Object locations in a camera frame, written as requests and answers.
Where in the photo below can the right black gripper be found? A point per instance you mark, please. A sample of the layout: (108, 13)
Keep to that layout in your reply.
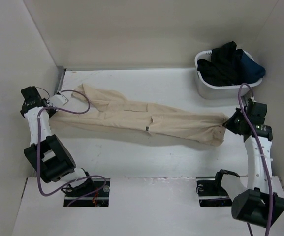
(229, 124)

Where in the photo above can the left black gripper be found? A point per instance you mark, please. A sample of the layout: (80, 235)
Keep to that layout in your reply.
(53, 111)

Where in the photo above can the beige trousers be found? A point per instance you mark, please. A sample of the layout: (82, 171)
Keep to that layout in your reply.
(114, 112)

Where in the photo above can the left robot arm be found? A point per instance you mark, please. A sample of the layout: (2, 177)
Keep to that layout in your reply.
(46, 153)

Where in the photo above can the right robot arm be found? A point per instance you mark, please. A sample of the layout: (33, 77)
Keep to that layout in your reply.
(256, 203)

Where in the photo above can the white laundry basket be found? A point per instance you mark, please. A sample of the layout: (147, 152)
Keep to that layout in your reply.
(208, 91)

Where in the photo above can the black garment in basket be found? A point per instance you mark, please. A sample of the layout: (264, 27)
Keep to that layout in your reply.
(220, 70)

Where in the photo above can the dark blue garment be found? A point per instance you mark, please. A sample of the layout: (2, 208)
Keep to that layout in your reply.
(249, 71)

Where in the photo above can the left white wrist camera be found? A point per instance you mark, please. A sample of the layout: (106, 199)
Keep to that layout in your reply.
(58, 100)

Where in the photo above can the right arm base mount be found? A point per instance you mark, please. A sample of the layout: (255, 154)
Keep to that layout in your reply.
(210, 194)

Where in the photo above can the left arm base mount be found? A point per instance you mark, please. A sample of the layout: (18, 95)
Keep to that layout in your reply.
(100, 194)

